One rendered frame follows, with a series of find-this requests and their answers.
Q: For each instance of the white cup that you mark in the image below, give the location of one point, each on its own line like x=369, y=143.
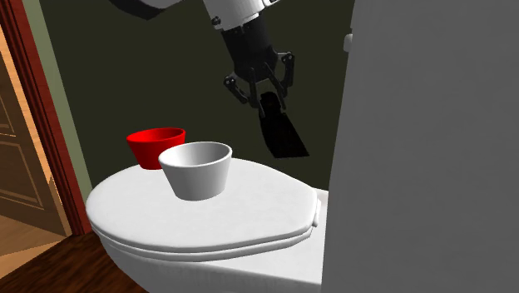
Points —
x=196, y=174

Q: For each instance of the red cup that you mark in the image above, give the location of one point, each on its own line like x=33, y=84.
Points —
x=152, y=146

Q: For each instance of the white toilet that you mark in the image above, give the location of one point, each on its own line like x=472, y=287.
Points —
x=211, y=227

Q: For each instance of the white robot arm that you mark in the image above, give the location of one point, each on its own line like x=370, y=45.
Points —
x=233, y=10

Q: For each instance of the brown panelled wooden door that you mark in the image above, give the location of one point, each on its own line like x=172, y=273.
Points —
x=20, y=170

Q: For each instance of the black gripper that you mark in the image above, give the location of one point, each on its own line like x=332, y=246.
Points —
x=250, y=46

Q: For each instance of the red-brown door frame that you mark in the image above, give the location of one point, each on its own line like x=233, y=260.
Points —
x=44, y=121

